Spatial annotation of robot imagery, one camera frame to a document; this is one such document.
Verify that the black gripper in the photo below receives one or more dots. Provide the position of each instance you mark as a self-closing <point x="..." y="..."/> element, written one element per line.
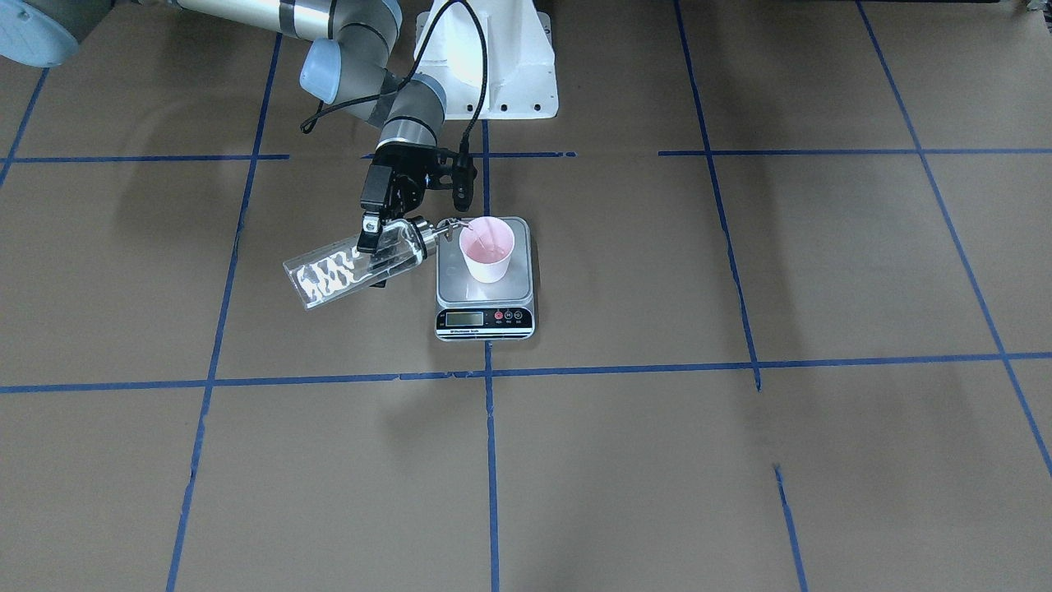
<point x="403" y="179"/>

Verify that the clear glass sauce bottle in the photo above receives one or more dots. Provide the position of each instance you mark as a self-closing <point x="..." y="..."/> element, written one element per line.
<point x="341" y="268"/>

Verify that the pink cup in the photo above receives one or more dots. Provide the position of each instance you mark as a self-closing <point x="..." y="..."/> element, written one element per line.
<point x="487" y="244"/>

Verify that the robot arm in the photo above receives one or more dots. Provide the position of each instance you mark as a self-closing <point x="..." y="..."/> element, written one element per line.
<point x="345" y="69"/>

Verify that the silver kitchen scale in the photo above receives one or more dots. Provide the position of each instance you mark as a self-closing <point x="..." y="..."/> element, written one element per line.
<point x="467" y="309"/>

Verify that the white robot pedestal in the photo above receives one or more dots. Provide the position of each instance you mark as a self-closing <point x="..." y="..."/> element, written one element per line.
<point x="493" y="59"/>

